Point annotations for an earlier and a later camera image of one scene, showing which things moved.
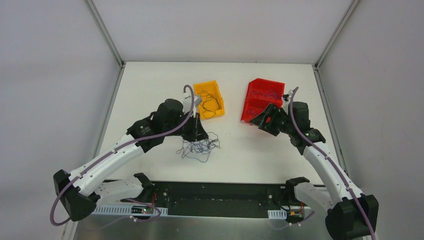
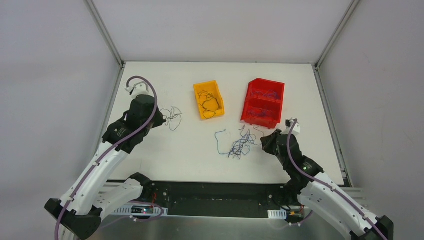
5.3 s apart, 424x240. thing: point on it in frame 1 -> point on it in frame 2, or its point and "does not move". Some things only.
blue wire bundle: [200, 149] -> [241, 146]
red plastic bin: [261, 93] does not move
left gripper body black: [195, 127] -> [158, 118]
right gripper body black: [269, 118] -> [268, 141]
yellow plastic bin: [212, 104] does not move
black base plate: [225, 199] does not move
